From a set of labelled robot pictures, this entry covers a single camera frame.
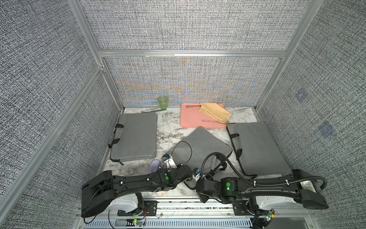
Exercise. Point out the aluminium front rail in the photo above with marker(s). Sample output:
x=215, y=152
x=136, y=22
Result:
x=192, y=214

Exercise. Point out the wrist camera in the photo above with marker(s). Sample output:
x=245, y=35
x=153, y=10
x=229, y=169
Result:
x=168, y=162
x=196, y=173

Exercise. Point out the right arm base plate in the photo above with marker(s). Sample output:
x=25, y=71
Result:
x=240, y=208

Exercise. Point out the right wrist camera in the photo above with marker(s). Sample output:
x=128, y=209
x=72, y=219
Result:
x=196, y=173

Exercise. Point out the grey laptop bag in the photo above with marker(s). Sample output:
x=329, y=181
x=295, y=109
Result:
x=193, y=149
x=134, y=137
x=255, y=150

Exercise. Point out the folded yellow cloth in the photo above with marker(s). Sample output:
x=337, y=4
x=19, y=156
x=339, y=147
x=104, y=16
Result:
x=215, y=111

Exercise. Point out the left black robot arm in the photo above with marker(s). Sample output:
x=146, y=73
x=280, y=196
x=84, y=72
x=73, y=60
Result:
x=100, y=191

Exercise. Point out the pink laptop sleeve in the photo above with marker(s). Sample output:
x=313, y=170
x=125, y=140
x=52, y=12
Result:
x=190, y=117

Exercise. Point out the green glass cup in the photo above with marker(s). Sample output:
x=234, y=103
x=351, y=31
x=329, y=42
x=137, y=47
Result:
x=163, y=102

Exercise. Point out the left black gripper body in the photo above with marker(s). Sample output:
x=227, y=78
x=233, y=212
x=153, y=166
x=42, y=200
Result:
x=179, y=166

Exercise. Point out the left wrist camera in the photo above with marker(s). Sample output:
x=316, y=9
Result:
x=168, y=162

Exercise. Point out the lilac computer mouse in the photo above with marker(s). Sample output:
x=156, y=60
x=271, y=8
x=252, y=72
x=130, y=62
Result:
x=154, y=166

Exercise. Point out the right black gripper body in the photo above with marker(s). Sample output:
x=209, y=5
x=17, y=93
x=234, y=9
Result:
x=203, y=199

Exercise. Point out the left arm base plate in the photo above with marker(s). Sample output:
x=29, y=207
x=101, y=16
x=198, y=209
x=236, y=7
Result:
x=150, y=209

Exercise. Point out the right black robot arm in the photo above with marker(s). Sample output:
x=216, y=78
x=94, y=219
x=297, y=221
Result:
x=302, y=187

